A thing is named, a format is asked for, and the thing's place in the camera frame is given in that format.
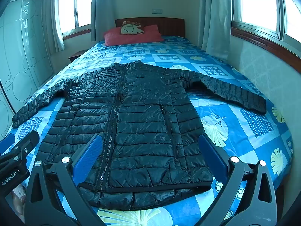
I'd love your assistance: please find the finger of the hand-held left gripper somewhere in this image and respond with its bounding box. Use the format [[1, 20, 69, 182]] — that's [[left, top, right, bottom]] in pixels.
[[0, 134, 15, 150], [0, 130, 40, 158]]

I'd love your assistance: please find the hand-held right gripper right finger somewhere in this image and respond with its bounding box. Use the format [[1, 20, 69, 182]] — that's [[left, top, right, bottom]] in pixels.
[[199, 134, 278, 226]]

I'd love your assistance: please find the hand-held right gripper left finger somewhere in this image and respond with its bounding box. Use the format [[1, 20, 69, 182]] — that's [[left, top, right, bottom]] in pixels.
[[24, 134, 111, 226]]

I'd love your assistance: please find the black puffer jacket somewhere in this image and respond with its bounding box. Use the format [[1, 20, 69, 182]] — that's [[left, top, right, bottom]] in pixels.
[[12, 60, 267, 211]]

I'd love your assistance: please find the bed with blue patterned sheet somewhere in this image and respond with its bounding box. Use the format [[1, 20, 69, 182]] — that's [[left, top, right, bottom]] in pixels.
[[0, 35, 294, 226]]

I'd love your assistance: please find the white wardrobe with circle pattern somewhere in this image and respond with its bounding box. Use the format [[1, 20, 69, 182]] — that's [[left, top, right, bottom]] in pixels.
[[0, 0, 57, 144]]

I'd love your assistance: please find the dark wooden nightstand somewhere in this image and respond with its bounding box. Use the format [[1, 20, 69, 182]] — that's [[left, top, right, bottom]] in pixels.
[[68, 50, 88, 63]]

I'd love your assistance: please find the red pillow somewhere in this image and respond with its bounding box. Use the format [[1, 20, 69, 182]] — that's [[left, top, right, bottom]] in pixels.
[[104, 25, 165, 47]]

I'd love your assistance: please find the small printed cushion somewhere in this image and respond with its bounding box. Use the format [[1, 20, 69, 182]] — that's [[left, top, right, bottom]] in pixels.
[[119, 21, 145, 35]]

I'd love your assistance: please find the dark wooden headboard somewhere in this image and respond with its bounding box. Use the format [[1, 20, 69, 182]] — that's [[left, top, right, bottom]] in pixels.
[[115, 17, 186, 38]]

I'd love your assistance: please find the window with wooden sill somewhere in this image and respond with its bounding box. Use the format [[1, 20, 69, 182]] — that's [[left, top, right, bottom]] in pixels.
[[230, 0, 301, 59], [55, 0, 94, 40]]

